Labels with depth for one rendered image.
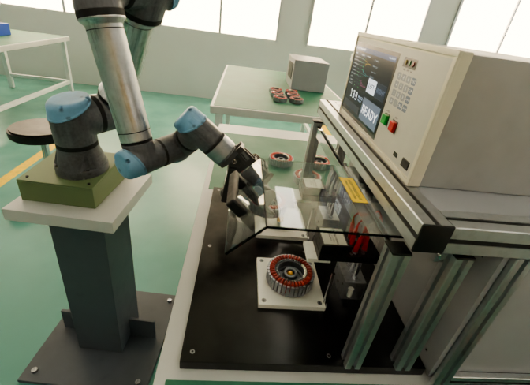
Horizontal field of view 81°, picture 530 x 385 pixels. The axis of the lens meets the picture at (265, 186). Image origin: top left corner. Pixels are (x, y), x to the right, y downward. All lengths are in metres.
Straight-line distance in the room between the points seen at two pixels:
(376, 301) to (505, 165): 0.30
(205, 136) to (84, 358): 1.13
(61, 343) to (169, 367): 1.07
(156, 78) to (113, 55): 4.77
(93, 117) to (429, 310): 0.95
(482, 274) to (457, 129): 0.23
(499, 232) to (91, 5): 0.80
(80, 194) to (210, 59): 4.44
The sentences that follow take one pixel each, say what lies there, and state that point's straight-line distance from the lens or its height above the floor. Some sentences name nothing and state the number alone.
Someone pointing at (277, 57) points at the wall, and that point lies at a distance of 5.32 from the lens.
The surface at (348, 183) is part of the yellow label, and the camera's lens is 0.62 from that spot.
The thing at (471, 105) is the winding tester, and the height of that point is 1.25.
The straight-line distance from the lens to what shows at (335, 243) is 0.70.
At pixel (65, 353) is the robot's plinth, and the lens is 1.67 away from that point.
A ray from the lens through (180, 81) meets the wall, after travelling 5.47.
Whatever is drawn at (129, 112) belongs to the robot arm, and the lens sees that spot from 0.79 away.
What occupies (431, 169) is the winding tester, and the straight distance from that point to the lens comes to 0.56.
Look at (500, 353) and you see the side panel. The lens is 0.79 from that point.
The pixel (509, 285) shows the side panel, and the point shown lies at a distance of 0.63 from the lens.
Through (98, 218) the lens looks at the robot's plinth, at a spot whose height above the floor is 0.75.
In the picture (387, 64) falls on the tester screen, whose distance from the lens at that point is 0.70.
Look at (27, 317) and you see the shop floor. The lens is 1.87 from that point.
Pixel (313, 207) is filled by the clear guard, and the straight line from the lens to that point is 0.52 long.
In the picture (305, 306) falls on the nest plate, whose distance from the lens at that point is 0.74.
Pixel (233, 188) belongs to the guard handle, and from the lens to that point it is 0.54.
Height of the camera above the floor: 1.33
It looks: 29 degrees down
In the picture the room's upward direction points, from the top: 8 degrees clockwise
